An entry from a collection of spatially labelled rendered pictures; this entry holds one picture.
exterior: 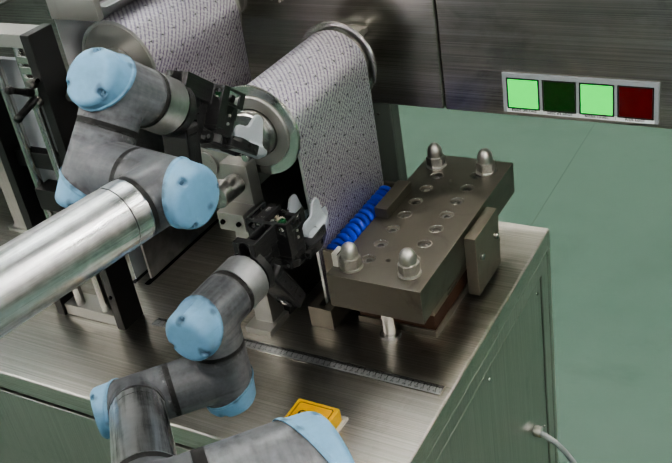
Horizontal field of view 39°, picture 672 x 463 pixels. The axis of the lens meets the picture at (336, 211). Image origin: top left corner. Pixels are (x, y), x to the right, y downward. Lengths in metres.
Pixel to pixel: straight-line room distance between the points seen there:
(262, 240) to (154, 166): 0.33
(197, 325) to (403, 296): 0.34
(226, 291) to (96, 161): 0.27
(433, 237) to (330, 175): 0.19
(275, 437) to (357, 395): 0.50
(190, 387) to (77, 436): 0.46
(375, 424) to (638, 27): 0.70
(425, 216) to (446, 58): 0.27
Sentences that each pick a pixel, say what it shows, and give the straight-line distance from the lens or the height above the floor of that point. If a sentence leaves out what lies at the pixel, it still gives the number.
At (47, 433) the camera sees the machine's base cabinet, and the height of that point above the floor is 0.74.
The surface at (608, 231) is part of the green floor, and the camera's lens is 3.39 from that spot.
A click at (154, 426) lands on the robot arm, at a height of 1.11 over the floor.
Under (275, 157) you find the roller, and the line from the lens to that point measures 1.43.
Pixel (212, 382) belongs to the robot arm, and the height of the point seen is 1.03.
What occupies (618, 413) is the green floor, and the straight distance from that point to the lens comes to 2.69.
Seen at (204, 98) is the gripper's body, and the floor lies 1.36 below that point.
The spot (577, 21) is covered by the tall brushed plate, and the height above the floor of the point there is 1.31.
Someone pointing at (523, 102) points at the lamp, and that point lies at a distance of 1.59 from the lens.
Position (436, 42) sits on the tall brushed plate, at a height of 1.26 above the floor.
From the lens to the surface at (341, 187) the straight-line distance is 1.54.
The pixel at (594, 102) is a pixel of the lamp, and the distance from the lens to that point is 1.55.
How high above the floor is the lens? 1.85
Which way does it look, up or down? 30 degrees down
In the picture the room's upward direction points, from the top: 10 degrees counter-clockwise
